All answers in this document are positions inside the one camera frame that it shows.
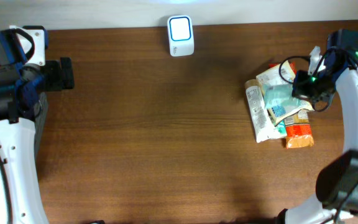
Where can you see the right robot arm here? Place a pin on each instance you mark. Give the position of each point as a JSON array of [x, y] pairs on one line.
[[334, 72]]

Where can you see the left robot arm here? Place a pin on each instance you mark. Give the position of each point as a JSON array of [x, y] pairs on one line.
[[25, 78]]

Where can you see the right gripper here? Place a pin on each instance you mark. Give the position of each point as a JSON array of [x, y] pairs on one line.
[[298, 91]]

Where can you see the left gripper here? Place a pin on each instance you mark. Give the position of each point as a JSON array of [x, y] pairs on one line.
[[56, 82]]

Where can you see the spaghetti pack orange ends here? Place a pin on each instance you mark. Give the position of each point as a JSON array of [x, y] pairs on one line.
[[298, 127]]

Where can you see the yellow snack bag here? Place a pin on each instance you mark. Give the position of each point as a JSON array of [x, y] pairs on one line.
[[273, 76]]

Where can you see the teal tissue pack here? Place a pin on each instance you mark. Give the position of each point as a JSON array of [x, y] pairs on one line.
[[277, 131]]

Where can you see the cream tube brown cap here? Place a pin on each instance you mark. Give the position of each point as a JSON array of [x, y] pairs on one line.
[[259, 115]]

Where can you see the white barcode scanner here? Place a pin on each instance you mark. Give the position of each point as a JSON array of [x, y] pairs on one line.
[[180, 36]]

